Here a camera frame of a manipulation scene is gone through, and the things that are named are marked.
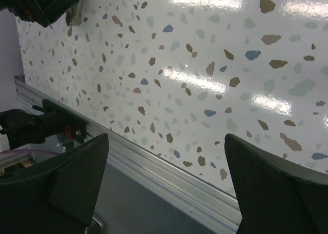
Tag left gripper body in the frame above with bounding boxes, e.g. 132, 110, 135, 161
1, 0, 78, 28

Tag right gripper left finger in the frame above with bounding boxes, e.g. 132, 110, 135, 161
1, 133, 109, 233

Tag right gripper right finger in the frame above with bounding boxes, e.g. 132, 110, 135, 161
224, 134, 327, 233

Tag metal serving tongs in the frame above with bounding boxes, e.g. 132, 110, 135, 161
66, 0, 85, 26

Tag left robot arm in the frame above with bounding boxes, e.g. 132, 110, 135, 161
1, 0, 79, 150

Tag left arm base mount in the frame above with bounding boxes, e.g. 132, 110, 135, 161
32, 99, 86, 143

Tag aluminium front rail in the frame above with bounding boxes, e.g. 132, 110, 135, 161
15, 76, 241, 233

